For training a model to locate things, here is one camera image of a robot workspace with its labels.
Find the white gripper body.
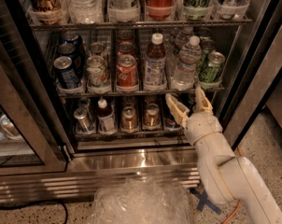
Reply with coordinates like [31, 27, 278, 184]
[184, 112, 222, 145]

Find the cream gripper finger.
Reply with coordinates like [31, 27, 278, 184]
[165, 93, 190, 127]
[195, 87, 213, 114]

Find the clear front water bottle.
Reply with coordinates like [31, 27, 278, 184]
[172, 35, 202, 91]

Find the clear water bottle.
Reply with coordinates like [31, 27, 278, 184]
[168, 26, 194, 60]
[68, 0, 103, 24]
[172, 35, 202, 91]

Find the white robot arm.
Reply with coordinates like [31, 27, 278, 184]
[165, 88, 282, 224]

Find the brown iced tea bottle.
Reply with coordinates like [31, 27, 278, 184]
[144, 33, 166, 91]

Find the green soda can middle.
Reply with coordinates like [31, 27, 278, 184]
[197, 39, 217, 70]

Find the open fridge door right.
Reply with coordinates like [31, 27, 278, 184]
[218, 0, 282, 148]

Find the clear rear water bottle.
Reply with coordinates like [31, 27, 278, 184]
[168, 26, 194, 60]

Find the small brown tea bottle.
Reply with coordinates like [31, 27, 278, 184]
[97, 98, 117, 134]

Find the red cola can middle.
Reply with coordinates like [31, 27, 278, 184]
[117, 42, 135, 56]

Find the red cola can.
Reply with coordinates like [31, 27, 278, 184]
[116, 55, 139, 92]
[117, 42, 135, 56]
[117, 30, 134, 43]

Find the silver can bottom shelf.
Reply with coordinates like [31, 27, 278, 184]
[74, 107, 94, 133]

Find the stainless steel display fridge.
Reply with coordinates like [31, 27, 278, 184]
[0, 0, 282, 203]

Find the red cola bottle top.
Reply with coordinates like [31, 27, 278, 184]
[146, 0, 173, 20]

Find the dark bottle top right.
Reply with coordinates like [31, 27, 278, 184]
[212, 0, 248, 21]

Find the white label bottle top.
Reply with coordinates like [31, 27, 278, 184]
[107, 0, 140, 22]

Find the blue pepsi can middle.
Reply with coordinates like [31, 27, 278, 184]
[58, 43, 83, 78]

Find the blue pepsi can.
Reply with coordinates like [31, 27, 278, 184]
[53, 56, 81, 89]
[58, 43, 83, 78]
[164, 107, 180, 131]
[62, 31, 85, 59]

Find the clear water bottle top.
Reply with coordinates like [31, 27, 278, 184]
[68, 0, 103, 24]

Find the blue pepsi can bottom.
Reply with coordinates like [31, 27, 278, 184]
[164, 107, 180, 131]

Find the orange can bottom right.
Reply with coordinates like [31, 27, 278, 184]
[143, 104, 161, 130]

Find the orange can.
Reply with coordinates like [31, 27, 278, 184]
[120, 106, 138, 133]
[143, 104, 161, 130]

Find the orange can bottom left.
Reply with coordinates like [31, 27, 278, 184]
[120, 106, 138, 133]

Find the red cola can front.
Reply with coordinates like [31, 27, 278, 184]
[116, 55, 139, 92]

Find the blue tape cross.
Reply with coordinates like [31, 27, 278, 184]
[190, 189, 221, 215]

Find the white green soda can front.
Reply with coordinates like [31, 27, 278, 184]
[86, 55, 111, 94]

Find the white green soda can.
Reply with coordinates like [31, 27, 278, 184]
[89, 42, 108, 60]
[86, 55, 111, 94]

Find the red cola can rear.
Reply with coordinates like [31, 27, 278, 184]
[117, 30, 134, 43]

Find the clear plastic bag pile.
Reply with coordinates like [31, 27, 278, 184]
[88, 177, 193, 224]

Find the white green soda can rear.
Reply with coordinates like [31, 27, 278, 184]
[89, 42, 108, 60]

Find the green tall can top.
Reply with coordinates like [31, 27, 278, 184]
[183, 0, 210, 20]

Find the blue pepsi can front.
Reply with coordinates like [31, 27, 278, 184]
[53, 56, 81, 89]

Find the blue pepsi can rear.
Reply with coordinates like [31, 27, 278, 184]
[62, 31, 85, 59]

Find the tan tall can top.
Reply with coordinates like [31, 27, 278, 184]
[30, 0, 63, 25]

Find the bottom wire shelf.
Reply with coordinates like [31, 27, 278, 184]
[75, 127, 184, 142]

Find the wire shelf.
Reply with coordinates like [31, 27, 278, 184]
[56, 83, 226, 99]
[30, 16, 253, 31]
[75, 127, 184, 142]

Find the orange extension cable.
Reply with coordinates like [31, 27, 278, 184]
[221, 147, 244, 224]

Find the top wire shelf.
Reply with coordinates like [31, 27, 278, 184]
[30, 16, 253, 31]

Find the middle wire shelf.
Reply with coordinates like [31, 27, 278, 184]
[56, 83, 226, 99]

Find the black floor cable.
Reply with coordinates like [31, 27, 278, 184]
[0, 199, 70, 224]

